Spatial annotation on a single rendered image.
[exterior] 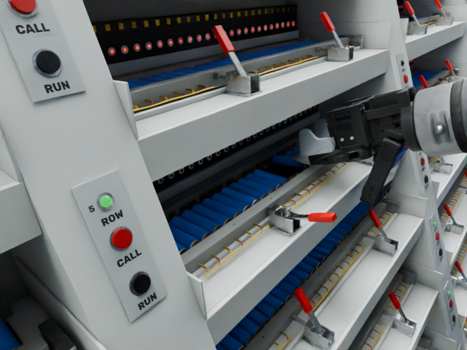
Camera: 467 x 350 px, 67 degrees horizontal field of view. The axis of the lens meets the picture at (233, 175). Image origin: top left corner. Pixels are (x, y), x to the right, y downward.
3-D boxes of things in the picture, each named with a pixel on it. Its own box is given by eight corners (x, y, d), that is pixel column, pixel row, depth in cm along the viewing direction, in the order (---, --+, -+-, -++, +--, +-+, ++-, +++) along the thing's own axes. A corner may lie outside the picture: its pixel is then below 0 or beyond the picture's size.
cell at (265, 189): (244, 185, 60) (275, 196, 56) (237, 189, 58) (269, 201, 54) (243, 176, 59) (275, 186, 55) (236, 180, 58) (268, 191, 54)
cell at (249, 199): (228, 195, 57) (260, 207, 53) (220, 200, 56) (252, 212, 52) (227, 185, 56) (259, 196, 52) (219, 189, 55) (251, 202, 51)
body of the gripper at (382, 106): (342, 102, 58) (421, 82, 49) (355, 151, 59) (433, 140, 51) (320, 114, 52) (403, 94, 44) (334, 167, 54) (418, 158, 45)
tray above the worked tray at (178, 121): (386, 71, 73) (395, -3, 66) (145, 185, 33) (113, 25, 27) (301, 67, 85) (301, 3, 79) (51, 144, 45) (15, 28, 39)
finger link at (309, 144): (283, 131, 61) (333, 119, 55) (293, 162, 62) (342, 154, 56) (274, 136, 59) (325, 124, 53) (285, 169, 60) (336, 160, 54)
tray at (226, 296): (404, 157, 77) (411, 115, 72) (210, 351, 37) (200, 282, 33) (321, 140, 89) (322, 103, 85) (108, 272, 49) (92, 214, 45)
